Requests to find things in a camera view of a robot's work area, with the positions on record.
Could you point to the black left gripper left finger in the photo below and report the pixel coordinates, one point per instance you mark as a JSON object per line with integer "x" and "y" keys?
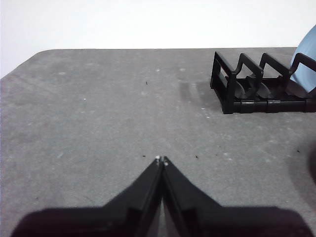
{"x": 118, "y": 219}

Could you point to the blue plate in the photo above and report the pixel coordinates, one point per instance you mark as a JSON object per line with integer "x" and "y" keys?
{"x": 307, "y": 71}

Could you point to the black plate rack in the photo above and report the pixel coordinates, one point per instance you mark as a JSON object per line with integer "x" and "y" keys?
{"x": 247, "y": 106}

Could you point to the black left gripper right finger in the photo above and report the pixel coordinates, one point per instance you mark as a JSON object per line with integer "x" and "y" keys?
{"x": 209, "y": 219}

